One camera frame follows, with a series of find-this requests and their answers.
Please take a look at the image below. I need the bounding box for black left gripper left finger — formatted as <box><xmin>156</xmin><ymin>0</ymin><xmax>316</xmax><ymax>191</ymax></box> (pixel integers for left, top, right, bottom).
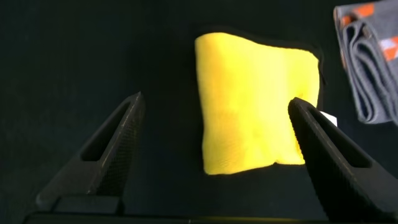
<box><xmin>35</xmin><ymin>91</ymin><xmax>147</xmax><ymax>215</ymax></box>

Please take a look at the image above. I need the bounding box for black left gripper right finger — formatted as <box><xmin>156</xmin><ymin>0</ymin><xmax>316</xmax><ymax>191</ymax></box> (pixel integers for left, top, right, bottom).
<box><xmin>287</xmin><ymin>96</ymin><xmax>398</xmax><ymax>224</ymax></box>

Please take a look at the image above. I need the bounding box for yellow towel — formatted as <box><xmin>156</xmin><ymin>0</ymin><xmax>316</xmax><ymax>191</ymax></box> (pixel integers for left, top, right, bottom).
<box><xmin>194</xmin><ymin>32</ymin><xmax>338</xmax><ymax>176</ymax></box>

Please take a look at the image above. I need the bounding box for grey towel with orange marks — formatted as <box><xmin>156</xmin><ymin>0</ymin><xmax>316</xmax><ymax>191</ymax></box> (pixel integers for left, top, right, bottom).
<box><xmin>333</xmin><ymin>0</ymin><xmax>398</xmax><ymax>126</ymax></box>

